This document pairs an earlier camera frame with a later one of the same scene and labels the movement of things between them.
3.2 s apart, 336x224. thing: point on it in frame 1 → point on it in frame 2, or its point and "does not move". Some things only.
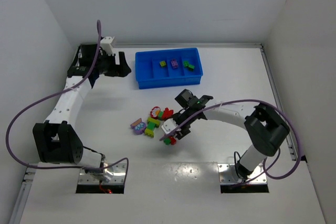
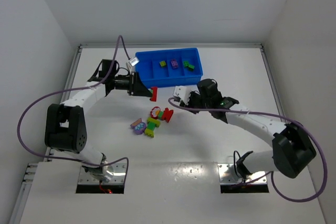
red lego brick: (173, 140) → (154, 95)
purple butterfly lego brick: (174, 63) does not move
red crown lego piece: (167, 113) does not move
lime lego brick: (163, 63) does not move
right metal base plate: (228, 174) does not move
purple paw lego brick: (139, 126) does not move
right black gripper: (180, 123) → (193, 102)
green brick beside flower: (160, 115) does not move
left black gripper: (112, 64) → (133, 84)
